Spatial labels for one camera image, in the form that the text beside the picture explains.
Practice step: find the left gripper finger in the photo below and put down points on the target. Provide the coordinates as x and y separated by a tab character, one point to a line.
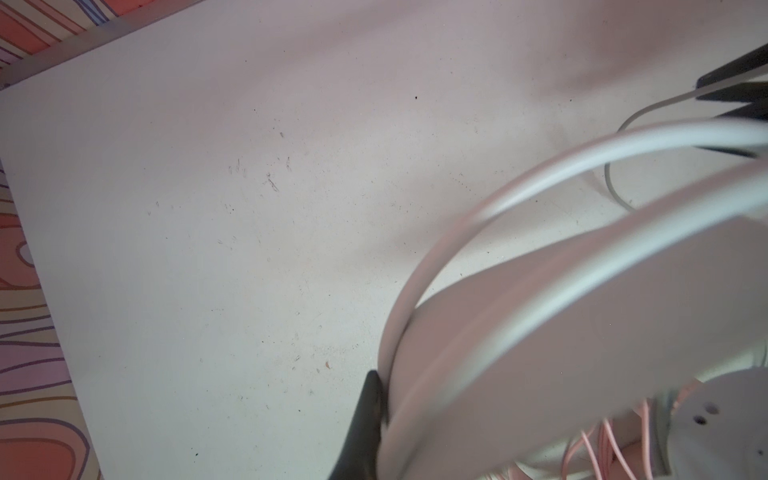
358	457

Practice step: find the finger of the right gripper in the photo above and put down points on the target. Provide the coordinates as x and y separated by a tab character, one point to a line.
745	63
751	95

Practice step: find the white headphones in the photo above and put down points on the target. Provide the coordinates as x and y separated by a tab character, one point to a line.
522	355

